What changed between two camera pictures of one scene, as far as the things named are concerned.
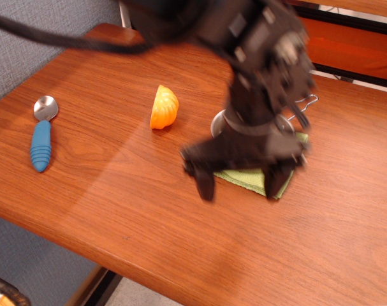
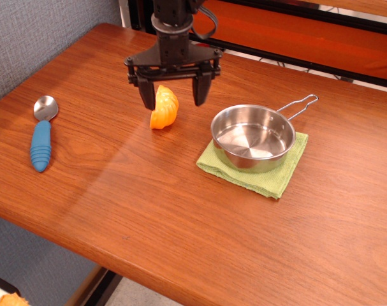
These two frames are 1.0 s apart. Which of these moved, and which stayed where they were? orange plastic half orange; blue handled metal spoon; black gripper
Moved: black gripper
Stayed: blue handled metal spoon; orange plastic half orange
